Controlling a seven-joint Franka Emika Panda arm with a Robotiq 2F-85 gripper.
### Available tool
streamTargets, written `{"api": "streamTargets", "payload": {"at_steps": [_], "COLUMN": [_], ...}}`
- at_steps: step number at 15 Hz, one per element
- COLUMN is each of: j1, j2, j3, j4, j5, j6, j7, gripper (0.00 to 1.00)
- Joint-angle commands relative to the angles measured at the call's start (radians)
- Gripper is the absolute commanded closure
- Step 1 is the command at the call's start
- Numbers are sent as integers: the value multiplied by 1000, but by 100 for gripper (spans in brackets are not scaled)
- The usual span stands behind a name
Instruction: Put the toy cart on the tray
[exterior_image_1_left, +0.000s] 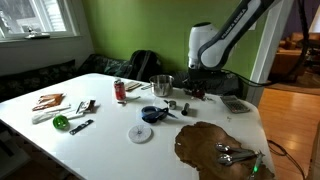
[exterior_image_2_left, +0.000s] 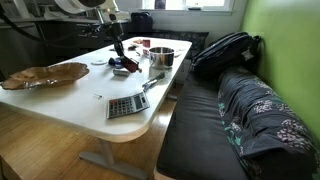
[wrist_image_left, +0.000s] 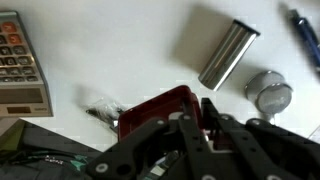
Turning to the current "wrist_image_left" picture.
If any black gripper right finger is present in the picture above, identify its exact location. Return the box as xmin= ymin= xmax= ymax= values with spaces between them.
xmin=200 ymin=97 xmax=320 ymax=180

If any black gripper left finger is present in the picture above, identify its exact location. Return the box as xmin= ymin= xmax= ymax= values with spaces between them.
xmin=85 ymin=96 xmax=214 ymax=180

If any clear bag of black screws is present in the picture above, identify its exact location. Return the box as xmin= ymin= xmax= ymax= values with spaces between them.
xmin=85 ymin=97 xmax=127 ymax=124

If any silver metal cylinder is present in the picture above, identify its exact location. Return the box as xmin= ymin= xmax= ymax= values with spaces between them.
xmin=197 ymin=19 xmax=261 ymax=92

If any dark floral fabric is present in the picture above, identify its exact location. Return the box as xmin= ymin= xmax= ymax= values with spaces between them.
xmin=0 ymin=149 xmax=101 ymax=180

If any dark grey seat cushion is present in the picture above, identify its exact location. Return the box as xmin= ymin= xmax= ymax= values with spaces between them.
xmin=0 ymin=118 xmax=103 ymax=161

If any blue pen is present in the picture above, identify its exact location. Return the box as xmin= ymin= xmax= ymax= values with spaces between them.
xmin=288 ymin=8 xmax=320 ymax=73

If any grey desk calculator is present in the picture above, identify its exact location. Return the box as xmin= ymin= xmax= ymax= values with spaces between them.
xmin=0 ymin=10 xmax=54 ymax=119

